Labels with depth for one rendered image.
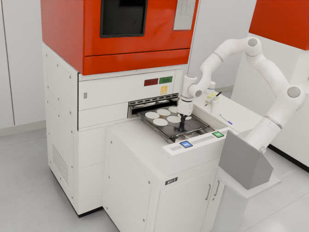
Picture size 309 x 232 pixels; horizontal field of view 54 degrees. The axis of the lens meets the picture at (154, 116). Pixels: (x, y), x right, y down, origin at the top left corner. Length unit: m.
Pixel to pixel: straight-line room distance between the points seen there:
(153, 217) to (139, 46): 1.03
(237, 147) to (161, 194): 0.50
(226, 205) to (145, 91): 0.92
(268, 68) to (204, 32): 2.67
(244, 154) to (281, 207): 1.47
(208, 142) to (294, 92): 0.53
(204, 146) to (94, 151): 0.80
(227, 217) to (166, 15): 1.30
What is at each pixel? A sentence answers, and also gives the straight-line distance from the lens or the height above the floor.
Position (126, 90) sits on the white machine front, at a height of 1.06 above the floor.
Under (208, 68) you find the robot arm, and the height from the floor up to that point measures 1.30.
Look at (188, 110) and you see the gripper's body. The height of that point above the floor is 1.01.
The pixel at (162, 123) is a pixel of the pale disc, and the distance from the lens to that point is 2.04.
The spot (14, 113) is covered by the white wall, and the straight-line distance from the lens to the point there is 3.54.
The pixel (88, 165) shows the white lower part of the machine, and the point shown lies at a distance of 2.23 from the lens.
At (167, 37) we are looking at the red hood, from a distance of 2.05.
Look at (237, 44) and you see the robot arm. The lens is 2.00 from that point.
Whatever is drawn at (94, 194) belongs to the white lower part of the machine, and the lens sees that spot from 2.44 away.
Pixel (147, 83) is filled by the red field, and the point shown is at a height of 1.10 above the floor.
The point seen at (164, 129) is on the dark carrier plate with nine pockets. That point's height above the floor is 0.90.
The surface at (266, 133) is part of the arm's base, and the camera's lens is 1.77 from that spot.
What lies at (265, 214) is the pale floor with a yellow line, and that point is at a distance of 2.98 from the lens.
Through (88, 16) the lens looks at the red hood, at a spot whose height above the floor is 1.56.
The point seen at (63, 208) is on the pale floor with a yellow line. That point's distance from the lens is 2.67.
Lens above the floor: 1.88
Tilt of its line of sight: 27 degrees down
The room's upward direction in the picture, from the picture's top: 8 degrees clockwise
